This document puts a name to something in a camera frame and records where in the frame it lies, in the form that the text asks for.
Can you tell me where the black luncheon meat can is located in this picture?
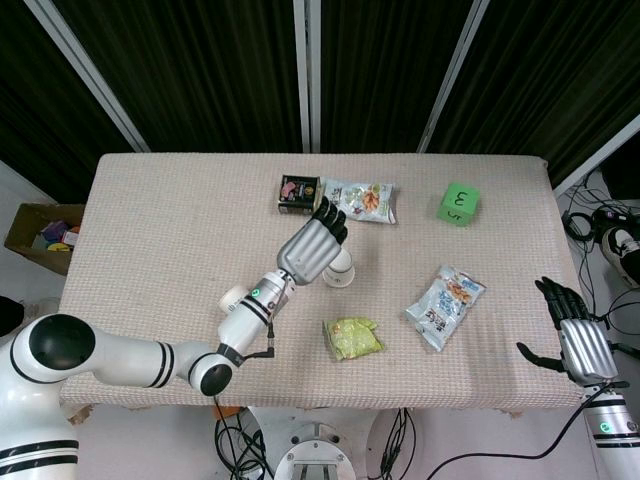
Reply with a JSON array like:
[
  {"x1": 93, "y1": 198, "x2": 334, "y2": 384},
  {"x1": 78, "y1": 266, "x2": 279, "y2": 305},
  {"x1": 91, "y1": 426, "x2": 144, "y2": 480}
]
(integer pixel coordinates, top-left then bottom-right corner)
[{"x1": 276, "y1": 173, "x2": 322, "y2": 217}]

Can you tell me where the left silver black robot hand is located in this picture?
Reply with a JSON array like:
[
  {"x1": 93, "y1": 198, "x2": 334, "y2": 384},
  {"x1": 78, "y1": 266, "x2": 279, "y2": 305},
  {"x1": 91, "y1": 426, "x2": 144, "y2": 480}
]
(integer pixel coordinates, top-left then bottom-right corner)
[{"x1": 275, "y1": 196, "x2": 350, "y2": 287}]

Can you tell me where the silver blue snack bag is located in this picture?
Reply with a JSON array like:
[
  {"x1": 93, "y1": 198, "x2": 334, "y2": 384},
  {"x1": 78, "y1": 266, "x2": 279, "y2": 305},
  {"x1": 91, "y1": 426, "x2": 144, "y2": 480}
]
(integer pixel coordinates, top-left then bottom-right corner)
[{"x1": 403, "y1": 264, "x2": 487, "y2": 354}]

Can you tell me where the white paper cup blue print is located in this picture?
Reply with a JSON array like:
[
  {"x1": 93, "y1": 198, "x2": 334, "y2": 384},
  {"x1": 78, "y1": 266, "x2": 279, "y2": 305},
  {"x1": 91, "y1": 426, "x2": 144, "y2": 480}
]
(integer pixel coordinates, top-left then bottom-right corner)
[{"x1": 322, "y1": 248, "x2": 355, "y2": 290}]

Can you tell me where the white green snack bag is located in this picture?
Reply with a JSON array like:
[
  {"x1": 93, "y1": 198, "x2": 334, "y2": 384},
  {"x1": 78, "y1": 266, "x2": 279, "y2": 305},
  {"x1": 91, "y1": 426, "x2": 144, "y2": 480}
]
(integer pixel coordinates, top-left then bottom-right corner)
[{"x1": 319, "y1": 177, "x2": 398, "y2": 225}]

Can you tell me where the black floor cable bundle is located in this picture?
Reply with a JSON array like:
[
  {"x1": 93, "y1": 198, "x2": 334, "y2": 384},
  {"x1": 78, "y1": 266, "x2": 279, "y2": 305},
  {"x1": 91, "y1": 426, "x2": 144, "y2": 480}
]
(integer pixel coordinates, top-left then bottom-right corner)
[{"x1": 562, "y1": 182, "x2": 640, "y2": 331}]

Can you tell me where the beige waffle tablecloth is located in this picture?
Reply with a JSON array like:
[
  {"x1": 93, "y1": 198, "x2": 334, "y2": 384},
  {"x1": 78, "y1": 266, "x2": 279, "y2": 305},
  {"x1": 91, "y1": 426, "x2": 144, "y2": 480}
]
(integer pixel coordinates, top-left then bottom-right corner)
[{"x1": 58, "y1": 152, "x2": 594, "y2": 414}]

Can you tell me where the black base cable bundle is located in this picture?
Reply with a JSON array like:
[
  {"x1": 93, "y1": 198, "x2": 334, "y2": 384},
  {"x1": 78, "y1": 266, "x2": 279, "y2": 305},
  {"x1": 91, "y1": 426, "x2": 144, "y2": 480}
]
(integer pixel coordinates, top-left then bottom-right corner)
[{"x1": 213, "y1": 393, "x2": 274, "y2": 480}]

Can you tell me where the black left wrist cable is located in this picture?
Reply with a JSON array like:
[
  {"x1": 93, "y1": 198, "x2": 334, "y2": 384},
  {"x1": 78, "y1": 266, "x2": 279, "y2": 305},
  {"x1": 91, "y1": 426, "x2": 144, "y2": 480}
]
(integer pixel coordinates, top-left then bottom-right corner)
[{"x1": 234, "y1": 279, "x2": 277, "y2": 362}]

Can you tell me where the brown cardboard box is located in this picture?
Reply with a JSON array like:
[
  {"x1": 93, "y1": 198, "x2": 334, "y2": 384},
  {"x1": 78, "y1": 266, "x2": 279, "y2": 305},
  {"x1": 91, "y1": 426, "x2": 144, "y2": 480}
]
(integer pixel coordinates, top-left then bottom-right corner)
[{"x1": 3, "y1": 202, "x2": 86, "y2": 276}]

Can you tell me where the white frame post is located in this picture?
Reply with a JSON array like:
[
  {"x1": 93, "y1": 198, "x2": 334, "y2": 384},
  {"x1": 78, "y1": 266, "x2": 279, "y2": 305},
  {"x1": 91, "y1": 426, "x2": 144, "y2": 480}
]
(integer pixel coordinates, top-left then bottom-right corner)
[
  {"x1": 417, "y1": 0, "x2": 492, "y2": 154},
  {"x1": 547, "y1": 113, "x2": 640, "y2": 197},
  {"x1": 29, "y1": 0, "x2": 151, "y2": 154},
  {"x1": 293, "y1": 0, "x2": 322, "y2": 154}
]

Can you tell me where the black curtain panel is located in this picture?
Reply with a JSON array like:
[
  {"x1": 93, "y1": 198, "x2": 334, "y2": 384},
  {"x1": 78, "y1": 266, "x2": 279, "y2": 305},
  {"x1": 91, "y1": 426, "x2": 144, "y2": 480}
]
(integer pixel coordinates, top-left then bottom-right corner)
[
  {"x1": 53, "y1": 0, "x2": 305, "y2": 154},
  {"x1": 319, "y1": 0, "x2": 472, "y2": 154},
  {"x1": 0, "y1": 0, "x2": 139, "y2": 204},
  {"x1": 433, "y1": 0, "x2": 640, "y2": 187}
]

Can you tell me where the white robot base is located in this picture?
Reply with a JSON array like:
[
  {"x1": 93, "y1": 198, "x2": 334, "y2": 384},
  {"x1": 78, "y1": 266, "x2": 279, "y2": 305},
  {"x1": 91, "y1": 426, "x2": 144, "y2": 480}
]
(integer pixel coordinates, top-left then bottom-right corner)
[{"x1": 247, "y1": 404, "x2": 401, "y2": 480}]

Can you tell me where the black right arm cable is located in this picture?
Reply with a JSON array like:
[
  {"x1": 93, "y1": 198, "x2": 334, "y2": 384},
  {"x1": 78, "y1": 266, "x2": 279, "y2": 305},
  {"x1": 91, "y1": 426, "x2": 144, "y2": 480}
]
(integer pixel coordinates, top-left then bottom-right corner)
[{"x1": 428, "y1": 380, "x2": 632, "y2": 480}]

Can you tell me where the green numbered foam cube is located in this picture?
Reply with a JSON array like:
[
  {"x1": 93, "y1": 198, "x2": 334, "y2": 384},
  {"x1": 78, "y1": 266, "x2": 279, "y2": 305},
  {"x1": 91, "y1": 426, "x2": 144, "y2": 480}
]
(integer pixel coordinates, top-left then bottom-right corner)
[{"x1": 433, "y1": 182, "x2": 481, "y2": 227}]

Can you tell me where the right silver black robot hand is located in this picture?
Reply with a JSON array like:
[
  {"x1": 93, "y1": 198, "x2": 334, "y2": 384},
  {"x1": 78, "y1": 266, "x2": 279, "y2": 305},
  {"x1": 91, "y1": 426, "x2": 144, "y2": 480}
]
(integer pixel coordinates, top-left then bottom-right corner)
[{"x1": 516, "y1": 277, "x2": 620, "y2": 389}]

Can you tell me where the light green snack packet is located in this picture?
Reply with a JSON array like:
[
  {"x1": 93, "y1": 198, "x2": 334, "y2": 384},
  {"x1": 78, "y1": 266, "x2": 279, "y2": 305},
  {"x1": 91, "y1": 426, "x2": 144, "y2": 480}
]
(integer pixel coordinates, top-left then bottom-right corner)
[{"x1": 322, "y1": 317, "x2": 386, "y2": 362}]

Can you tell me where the black white sneaker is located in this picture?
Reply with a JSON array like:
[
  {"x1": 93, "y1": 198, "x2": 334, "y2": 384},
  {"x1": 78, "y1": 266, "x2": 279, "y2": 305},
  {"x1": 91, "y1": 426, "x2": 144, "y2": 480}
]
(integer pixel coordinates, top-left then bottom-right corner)
[{"x1": 599, "y1": 222, "x2": 640, "y2": 290}]

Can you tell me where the black equipment box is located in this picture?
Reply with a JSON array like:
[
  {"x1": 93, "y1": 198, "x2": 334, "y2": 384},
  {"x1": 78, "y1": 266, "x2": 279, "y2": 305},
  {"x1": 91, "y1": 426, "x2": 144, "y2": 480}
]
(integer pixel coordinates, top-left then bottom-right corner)
[{"x1": 598, "y1": 147, "x2": 640, "y2": 202}]

